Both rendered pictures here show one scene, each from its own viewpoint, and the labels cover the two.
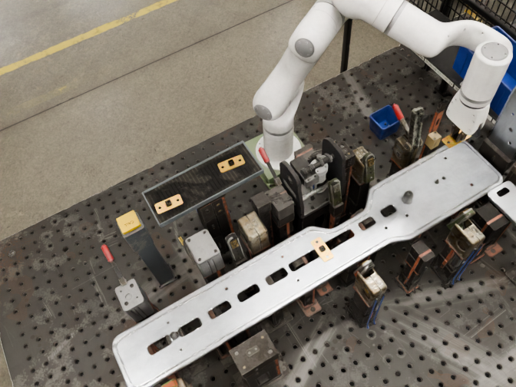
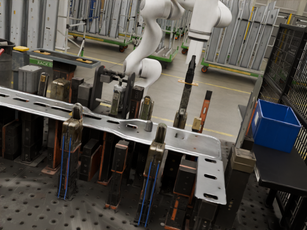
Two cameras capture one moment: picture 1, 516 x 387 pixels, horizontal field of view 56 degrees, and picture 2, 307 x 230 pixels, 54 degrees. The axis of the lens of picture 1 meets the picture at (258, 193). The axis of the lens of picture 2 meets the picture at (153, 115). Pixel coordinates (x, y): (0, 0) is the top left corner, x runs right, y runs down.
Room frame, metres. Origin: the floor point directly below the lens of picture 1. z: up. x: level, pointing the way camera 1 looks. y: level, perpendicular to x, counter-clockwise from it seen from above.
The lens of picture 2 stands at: (-0.31, -1.08, 1.54)
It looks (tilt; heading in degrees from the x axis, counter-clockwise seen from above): 21 degrees down; 29
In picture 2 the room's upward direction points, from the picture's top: 11 degrees clockwise
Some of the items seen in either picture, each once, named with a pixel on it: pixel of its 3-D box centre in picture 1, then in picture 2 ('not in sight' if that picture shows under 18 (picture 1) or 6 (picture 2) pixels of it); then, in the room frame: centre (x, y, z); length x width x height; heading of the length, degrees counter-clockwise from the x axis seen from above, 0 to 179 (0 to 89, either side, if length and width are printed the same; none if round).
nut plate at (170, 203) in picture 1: (168, 203); (42, 51); (0.79, 0.28, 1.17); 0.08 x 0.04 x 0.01; 107
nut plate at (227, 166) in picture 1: (231, 163); (84, 60); (0.90, 0.07, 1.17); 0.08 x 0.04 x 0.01; 106
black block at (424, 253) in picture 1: (415, 268); (118, 175); (0.57, -0.49, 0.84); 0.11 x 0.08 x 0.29; 22
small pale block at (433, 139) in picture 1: (423, 165); (189, 152); (0.95, -0.63, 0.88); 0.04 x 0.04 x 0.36; 22
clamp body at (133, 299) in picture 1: (145, 312); not in sight; (0.55, 0.43, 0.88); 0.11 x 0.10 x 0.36; 22
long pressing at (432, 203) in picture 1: (318, 255); (71, 113); (0.61, -0.16, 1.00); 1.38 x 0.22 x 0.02; 112
